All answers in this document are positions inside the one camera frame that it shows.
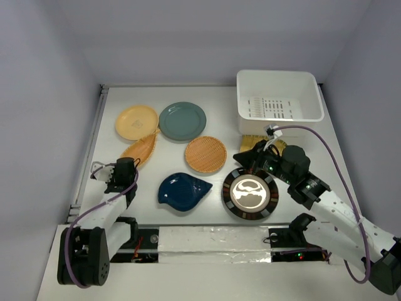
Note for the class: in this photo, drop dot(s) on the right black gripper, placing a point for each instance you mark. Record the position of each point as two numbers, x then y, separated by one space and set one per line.
250 159

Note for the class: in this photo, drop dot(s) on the aluminium frame rail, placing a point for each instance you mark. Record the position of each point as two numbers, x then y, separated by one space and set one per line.
75 205

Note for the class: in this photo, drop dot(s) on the white plastic bin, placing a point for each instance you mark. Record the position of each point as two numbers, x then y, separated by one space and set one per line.
277 97

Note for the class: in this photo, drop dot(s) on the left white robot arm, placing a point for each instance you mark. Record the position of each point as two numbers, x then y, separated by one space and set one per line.
95 236

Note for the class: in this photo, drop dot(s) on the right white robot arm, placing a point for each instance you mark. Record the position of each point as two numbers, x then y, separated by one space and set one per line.
333 224

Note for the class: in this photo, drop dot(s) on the teal round plate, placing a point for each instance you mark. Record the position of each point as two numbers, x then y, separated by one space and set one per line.
182 121

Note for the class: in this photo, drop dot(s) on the dark round patterned plate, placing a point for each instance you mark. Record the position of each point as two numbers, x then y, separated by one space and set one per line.
249 196

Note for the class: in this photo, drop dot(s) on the yellow round plate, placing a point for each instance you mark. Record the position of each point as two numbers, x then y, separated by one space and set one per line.
137 122

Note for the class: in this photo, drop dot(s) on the dark blue leaf-shaped plate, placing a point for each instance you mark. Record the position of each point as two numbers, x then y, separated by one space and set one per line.
182 192

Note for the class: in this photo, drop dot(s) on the yellow woven bamboo tray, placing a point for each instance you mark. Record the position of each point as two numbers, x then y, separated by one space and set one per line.
249 141

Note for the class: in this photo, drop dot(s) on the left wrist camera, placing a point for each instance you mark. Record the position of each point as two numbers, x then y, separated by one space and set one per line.
101 172

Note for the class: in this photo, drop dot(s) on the silver foil taped panel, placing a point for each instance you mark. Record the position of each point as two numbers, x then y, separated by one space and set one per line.
213 244

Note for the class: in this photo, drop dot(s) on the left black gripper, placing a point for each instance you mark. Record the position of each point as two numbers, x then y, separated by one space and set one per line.
112 182

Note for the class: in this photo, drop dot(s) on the orange woven boat-shaped basket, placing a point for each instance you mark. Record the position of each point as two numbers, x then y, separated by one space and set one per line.
142 149

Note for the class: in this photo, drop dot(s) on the round woven orange basket plate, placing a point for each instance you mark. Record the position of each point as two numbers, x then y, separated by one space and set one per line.
205 154

